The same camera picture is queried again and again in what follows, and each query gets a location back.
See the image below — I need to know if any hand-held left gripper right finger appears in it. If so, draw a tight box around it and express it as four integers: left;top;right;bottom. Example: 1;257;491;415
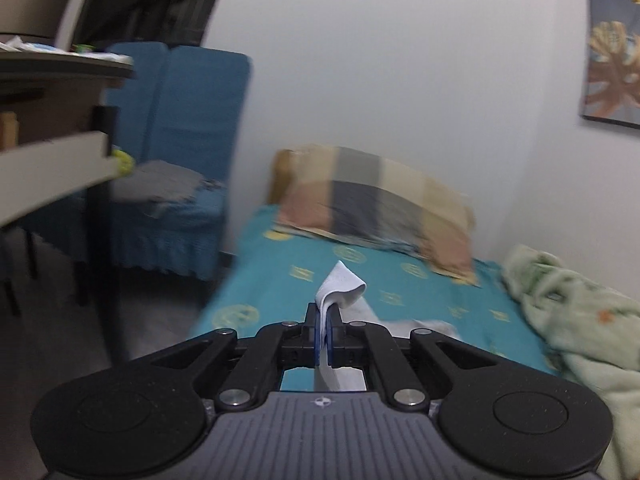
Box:
325;307;508;408

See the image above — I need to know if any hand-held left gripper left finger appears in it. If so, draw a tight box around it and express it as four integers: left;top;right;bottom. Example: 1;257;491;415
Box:
145;305;323;407

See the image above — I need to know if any white cloth garment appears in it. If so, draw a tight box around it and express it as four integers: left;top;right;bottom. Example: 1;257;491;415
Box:
312;260;461;392

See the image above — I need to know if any teal printed bed sheet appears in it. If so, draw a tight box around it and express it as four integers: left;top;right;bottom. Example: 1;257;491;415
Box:
187;204;566;392

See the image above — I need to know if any plaid pillow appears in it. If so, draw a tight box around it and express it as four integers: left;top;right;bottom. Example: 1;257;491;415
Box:
267;145;478;288

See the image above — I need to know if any brown headboard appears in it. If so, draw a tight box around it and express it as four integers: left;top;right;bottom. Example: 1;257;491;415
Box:
269;149;301;206

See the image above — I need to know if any grey cloth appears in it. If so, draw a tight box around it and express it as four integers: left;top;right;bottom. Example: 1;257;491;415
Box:
111;160;227;218

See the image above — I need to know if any blue covered chair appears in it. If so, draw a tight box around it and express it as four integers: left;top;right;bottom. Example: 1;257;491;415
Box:
107;45;251;282
20;42;173;266

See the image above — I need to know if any pale green fleece blanket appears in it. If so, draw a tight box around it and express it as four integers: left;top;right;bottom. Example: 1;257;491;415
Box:
500;244;640;480

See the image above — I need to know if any yellow-green plush toy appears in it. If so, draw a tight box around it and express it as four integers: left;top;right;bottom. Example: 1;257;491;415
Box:
112;149;136;177

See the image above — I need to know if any desk with black legs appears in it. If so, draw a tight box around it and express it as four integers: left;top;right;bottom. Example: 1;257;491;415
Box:
0;52;136;363

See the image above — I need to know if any dark window grille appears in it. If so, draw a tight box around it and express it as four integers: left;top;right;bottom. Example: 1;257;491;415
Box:
75;0;236;53

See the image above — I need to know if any pile of white papers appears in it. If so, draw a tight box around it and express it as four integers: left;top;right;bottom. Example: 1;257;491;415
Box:
0;35;133;64

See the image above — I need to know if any wall picture with coral print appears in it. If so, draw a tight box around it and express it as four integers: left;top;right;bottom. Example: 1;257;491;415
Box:
580;0;640;128

